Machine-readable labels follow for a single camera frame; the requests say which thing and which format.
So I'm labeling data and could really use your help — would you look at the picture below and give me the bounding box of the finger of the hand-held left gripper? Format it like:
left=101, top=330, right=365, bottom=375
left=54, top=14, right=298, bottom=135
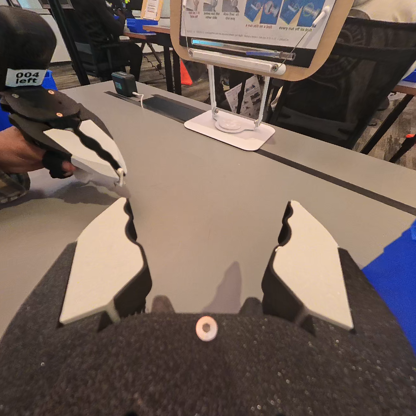
left=75, top=119, right=128, bottom=174
left=43, top=128, right=121, bottom=184

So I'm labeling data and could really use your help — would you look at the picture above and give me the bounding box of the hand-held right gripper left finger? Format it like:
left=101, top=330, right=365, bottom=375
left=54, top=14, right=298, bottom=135
left=59, top=197, right=153, bottom=325

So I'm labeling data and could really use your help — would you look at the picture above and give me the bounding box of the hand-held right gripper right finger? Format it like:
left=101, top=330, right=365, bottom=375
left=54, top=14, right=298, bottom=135
left=262, top=200, right=354, bottom=329

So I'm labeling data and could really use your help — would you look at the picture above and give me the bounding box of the person's left hand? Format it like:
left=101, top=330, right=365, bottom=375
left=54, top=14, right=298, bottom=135
left=0, top=126, right=77, bottom=174

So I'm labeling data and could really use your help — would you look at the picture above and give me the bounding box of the black charger with display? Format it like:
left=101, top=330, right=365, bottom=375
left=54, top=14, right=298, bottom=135
left=111, top=72, right=136, bottom=97

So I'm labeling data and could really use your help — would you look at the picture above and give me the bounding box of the black office chair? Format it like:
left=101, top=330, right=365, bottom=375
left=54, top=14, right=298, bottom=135
left=81, top=41, right=130, bottom=82

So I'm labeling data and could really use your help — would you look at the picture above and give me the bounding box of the orange cone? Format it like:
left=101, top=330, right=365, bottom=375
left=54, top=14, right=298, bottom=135
left=180, top=59, right=193, bottom=86

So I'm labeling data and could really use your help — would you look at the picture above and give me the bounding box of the wooden top table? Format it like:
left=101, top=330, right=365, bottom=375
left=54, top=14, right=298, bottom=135
left=123, top=25, right=182, bottom=95

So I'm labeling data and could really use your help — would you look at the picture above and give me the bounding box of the small wooden clipboard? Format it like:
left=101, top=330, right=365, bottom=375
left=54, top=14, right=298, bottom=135
left=141, top=0, right=164, bottom=21

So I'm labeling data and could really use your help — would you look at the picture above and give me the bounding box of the white clipboard stand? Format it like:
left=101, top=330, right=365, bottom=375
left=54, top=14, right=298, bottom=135
left=184, top=63, right=276, bottom=151

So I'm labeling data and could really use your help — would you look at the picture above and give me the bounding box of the printed paper sheet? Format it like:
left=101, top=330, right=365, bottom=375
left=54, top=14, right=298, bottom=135
left=224, top=75, right=262, bottom=115

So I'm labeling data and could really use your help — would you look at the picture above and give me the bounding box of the wooden clipboard instruction sheet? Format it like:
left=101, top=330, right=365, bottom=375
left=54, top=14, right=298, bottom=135
left=170, top=0, right=355, bottom=82

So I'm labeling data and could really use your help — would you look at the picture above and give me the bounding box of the black mesh chair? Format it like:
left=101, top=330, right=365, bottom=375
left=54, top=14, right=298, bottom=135
left=271, top=16, right=416, bottom=150

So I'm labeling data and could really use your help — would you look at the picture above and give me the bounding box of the black post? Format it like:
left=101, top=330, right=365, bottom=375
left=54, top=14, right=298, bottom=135
left=49, top=0, right=91, bottom=86

